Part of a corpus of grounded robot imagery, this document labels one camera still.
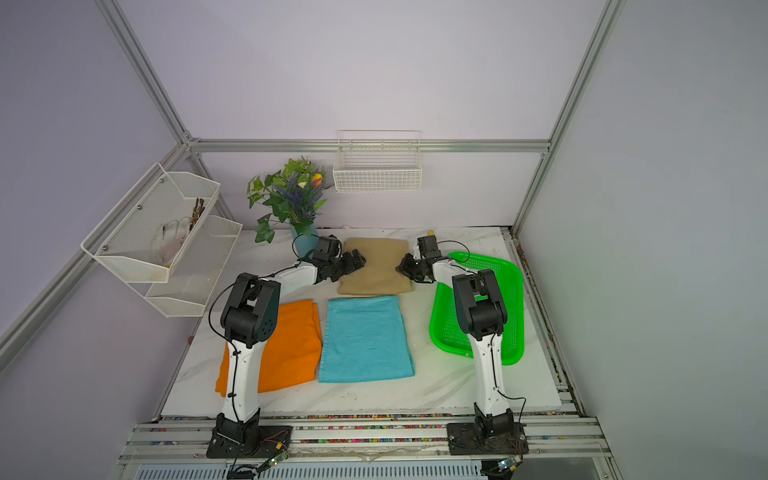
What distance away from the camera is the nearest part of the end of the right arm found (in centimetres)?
85

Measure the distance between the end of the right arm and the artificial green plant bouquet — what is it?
331mm

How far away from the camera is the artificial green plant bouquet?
0.86 meters
